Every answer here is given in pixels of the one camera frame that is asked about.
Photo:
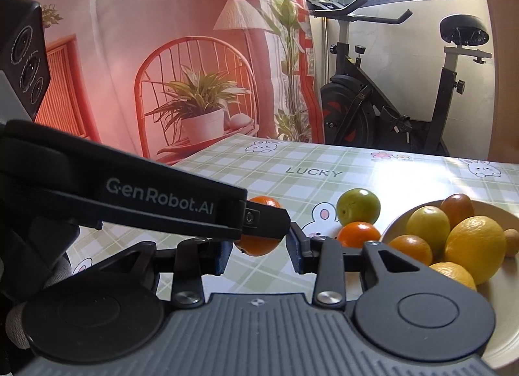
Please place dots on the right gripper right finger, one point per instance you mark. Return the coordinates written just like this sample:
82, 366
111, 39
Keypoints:
397, 304

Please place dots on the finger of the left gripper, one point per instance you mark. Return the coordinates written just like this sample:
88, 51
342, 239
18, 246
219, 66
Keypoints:
56, 176
87, 222

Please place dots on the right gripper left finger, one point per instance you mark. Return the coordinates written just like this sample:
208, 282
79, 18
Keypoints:
121, 303

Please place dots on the orange-brown tangerine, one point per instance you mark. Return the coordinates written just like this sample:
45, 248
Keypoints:
414, 247

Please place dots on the yellow-green round fruit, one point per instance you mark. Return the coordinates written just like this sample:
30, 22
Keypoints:
432, 225

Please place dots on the small orange tangerine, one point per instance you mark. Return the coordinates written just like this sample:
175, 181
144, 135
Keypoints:
356, 233

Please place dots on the large yellow orange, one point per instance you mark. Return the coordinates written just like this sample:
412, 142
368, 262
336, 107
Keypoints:
479, 245

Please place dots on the dark orange-green tangerine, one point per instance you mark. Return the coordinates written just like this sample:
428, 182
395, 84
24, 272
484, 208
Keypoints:
457, 207

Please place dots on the small brown longan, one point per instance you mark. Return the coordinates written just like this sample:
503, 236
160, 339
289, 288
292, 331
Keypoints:
512, 242

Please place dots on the gloved left hand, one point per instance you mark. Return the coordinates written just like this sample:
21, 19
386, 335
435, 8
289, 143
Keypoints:
33, 257

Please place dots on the green citrus fruit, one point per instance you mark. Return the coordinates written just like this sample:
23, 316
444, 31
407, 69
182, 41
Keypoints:
358, 204

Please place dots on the printed pink backdrop cloth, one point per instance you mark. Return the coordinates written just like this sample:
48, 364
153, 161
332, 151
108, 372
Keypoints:
166, 78

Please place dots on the green plaid tablecloth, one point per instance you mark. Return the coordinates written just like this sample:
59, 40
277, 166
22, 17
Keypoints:
307, 179

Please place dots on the wooden wardrobe panel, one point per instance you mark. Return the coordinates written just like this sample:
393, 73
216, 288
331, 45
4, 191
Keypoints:
504, 139

